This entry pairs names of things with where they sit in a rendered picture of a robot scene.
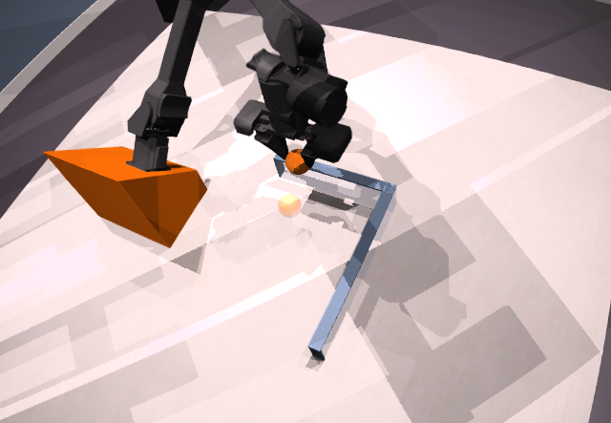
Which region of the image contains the clear l-shaped low wall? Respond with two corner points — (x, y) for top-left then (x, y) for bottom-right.
(275, 160), (397, 358)
(308, 161), (396, 361)

